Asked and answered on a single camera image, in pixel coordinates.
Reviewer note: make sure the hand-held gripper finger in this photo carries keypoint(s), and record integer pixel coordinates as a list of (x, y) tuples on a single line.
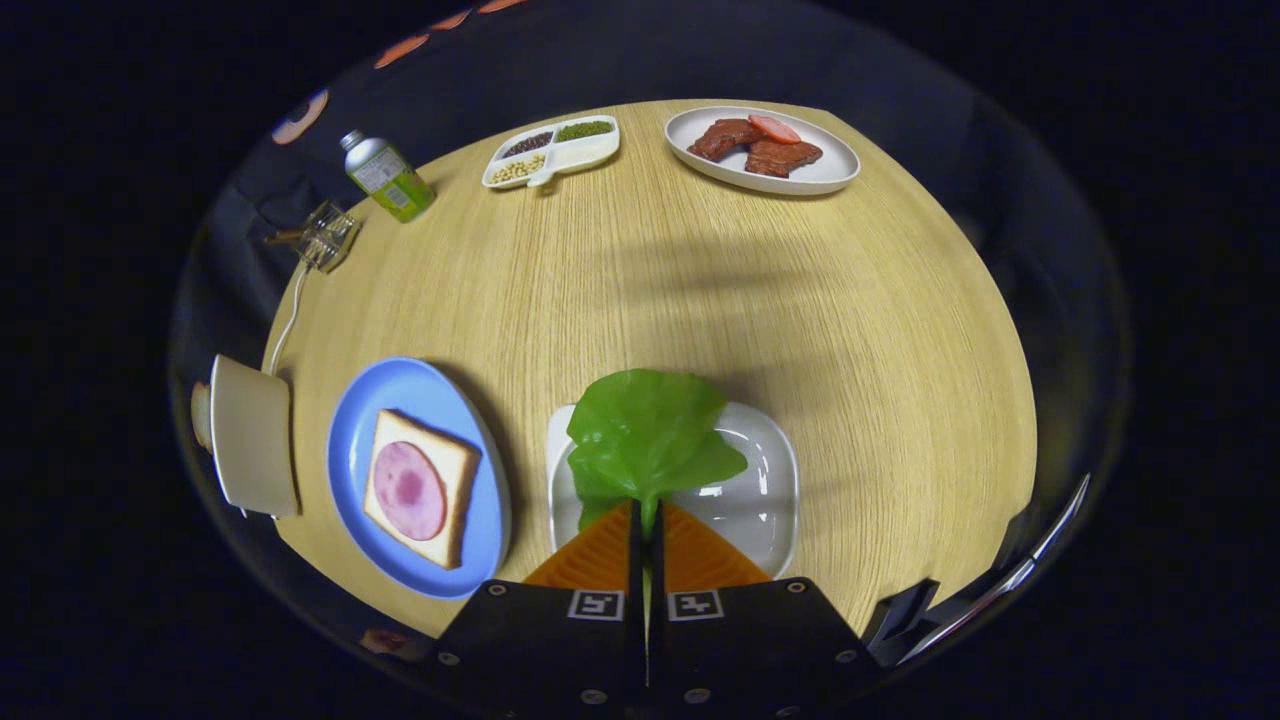
[(657, 570), (635, 560)]

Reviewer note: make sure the green lettuce leaf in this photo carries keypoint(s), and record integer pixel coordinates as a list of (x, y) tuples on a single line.
[(645, 430)]

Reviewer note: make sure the white square plate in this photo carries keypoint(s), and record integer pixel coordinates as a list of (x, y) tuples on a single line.
[(750, 500)]

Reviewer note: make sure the white bread slice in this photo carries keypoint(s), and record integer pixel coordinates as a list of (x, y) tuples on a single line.
[(457, 480)]

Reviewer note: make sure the pink ham slice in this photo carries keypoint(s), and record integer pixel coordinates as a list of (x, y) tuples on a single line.
[(410, 490)]

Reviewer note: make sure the dark object with silver edge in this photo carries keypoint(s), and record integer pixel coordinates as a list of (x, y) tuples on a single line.
[(900, 615)]

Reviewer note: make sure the blue round plate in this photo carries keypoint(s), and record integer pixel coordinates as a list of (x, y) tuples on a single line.
[(400, 390)]

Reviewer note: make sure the white toaster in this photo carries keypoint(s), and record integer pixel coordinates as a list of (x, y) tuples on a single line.
[(250, 430)]

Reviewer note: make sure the white divided dish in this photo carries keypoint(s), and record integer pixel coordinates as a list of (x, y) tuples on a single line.
[(590, 155)]

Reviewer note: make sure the pile of pale beans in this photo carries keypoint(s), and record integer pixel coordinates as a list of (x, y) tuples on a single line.
[(517, 169)]

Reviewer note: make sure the brown meat slice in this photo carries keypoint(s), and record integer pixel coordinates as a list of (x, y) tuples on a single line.
[(722, 138), (780, 157)]

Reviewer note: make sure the pile of dark red beans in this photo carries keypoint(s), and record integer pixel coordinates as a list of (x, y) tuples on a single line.
[(527, 144)]

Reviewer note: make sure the pile of green beans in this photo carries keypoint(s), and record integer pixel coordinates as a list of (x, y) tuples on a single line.
[(584, 130)]

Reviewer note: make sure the white oval plate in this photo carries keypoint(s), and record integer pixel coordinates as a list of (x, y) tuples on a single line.
[(830, 165)]

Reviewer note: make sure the metal bottle with green label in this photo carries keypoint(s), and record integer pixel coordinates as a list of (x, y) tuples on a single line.
[(390, 180)]

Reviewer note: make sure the pink sausage slice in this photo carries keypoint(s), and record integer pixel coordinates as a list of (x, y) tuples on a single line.
[(775, 128)]

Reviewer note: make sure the small tongs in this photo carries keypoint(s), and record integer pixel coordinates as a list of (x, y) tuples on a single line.
[(285, 237)]

